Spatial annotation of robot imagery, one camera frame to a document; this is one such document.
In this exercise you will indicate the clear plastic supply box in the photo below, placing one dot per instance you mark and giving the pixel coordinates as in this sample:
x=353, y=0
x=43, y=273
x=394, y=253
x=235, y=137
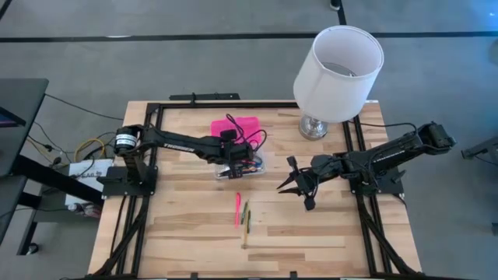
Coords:
x=260, y=165

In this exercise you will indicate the white cardboard box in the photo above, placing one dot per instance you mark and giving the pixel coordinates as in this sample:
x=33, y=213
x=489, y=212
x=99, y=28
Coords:
x=97, y=167

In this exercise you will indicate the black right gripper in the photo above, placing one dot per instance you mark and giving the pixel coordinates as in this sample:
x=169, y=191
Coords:
x=323, y=171

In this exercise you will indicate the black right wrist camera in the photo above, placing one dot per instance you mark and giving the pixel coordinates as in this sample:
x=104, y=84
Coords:
x=309, y=204

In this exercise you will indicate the pink highlighter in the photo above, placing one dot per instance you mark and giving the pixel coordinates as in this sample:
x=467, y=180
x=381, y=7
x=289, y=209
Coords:
x=237, y=210

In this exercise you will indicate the dark laptop screen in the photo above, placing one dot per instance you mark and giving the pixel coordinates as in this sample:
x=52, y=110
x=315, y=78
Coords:
x=9, y=118

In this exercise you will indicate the black caster wheel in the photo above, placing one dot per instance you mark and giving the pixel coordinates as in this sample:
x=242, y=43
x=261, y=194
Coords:
x=33, y=249

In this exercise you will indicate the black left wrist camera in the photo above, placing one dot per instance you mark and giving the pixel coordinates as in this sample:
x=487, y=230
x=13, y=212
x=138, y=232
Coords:
x=228, y=135

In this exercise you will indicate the black desk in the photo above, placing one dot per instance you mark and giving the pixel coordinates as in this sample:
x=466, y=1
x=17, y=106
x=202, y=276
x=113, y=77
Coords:
x=23, y=97

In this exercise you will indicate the white shade silver table lamp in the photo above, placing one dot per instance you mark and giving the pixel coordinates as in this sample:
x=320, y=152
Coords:
x=330, y=93

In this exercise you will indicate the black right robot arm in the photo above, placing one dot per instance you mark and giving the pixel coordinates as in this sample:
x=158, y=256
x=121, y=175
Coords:
x=393, y=151

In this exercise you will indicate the black desk leg beam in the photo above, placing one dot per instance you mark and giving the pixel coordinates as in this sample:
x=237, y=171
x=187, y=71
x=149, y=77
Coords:
x=46, y=177

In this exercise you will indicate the black power strip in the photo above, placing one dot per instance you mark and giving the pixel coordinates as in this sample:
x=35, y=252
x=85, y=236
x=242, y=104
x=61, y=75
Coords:
x=210, y=96

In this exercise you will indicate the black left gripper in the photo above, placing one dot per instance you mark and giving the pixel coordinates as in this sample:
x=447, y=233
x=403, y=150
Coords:
x=237, y=153

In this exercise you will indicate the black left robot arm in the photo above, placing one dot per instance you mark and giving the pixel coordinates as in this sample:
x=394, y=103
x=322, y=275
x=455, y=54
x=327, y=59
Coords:
x=179, y=145

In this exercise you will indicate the person's shoe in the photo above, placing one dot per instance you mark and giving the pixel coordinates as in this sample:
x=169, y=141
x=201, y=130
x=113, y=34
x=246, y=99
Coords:
x=335, y=4

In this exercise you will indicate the black metal table frame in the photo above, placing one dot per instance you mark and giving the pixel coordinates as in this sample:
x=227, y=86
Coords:
x=233, y=105

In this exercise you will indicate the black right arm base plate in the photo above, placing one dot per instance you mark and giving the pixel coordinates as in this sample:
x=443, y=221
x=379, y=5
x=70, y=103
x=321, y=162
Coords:
x=393, y=186

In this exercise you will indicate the yellow pencil pink eraser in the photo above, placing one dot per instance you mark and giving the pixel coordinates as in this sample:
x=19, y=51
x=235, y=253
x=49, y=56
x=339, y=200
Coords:
x=244, y=239

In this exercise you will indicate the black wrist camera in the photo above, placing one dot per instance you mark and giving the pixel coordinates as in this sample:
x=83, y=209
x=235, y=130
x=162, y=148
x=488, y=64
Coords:
x=309, y=204
x=228, y=135

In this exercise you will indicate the pink plastic box lid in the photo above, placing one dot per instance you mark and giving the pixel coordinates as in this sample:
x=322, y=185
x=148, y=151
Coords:
x=249, y=124

